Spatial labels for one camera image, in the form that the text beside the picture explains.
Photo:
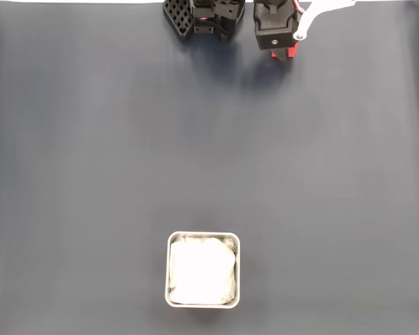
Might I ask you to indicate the white cloth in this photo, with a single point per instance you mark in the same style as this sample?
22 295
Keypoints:
202 272

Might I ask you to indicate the square metal box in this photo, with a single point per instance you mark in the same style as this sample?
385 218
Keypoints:
202 306

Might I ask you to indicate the red cube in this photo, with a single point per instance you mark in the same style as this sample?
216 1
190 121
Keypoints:
292 52

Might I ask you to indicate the white gripper camera mount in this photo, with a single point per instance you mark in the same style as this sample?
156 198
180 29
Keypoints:
310 15

